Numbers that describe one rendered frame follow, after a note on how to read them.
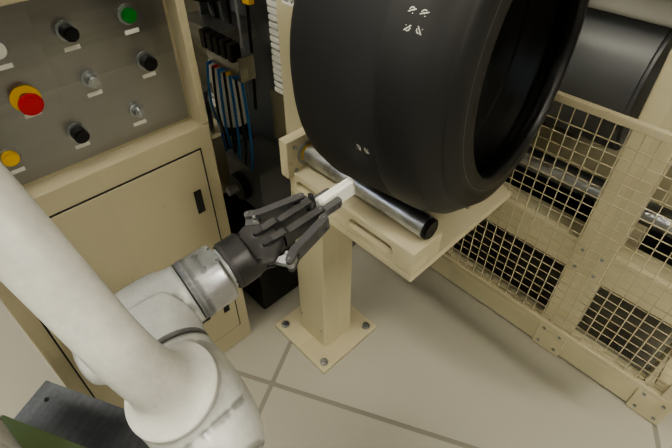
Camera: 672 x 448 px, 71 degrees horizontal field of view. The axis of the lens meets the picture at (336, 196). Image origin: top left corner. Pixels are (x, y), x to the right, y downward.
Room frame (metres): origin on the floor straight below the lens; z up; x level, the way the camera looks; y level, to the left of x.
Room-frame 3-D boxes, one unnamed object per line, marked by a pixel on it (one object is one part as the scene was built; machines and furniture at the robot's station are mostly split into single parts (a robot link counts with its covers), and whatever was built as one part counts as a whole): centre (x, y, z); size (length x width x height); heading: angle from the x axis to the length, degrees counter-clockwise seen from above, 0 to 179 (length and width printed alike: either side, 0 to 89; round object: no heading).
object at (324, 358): (1.01, 0.04, 0.01); 0.27 x 0.27 x 0.02; 44
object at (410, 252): (0.75, -0.05, 0.84); 0.36 x 0.09 x 0.06; 44
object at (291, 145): (0.97, -0.03, 0.90); 0.40 x 0.03 x 0.10; 134
